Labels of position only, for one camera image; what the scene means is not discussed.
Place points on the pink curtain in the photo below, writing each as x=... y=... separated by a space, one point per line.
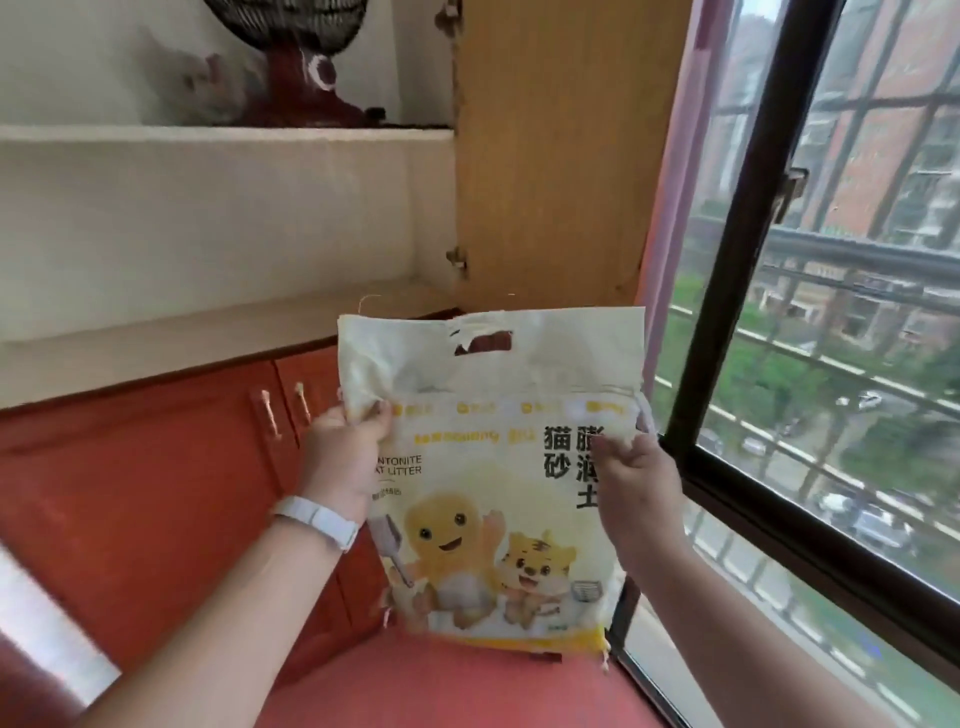
x=675 y=180

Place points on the dark window frame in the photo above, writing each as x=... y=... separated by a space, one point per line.
x=757 y=315

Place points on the dark red table fan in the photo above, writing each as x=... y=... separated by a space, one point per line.
x=289 y=64

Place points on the wooden cabinet door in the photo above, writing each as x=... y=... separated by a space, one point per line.
x=559 y=150

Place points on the metal window security grille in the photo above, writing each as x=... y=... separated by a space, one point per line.
x=832 y=285

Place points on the person's left forearm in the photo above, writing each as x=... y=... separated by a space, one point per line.
x=217 y=615

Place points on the person's right forearm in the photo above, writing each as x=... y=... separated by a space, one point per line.
x=739 y=637

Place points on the red cabinet door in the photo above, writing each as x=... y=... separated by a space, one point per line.
x=142 y=510
x=330 y=465

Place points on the white wristband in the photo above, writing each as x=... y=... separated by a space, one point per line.
x=315 y=521

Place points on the person's left hand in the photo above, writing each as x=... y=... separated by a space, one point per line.
x=339 y=469

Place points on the cream yellow cat litter bag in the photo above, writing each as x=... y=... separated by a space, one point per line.
x=491 y=480

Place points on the person's left thumb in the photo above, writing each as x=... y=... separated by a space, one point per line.
x=375 y=420

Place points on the person's right thumb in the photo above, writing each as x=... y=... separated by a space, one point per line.
x=626 y=444

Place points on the person's right hand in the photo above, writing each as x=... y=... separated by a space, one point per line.
x=641 y=491

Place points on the metal door hinge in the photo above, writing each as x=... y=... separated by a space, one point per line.
x=457 y=262
x=451 y=13

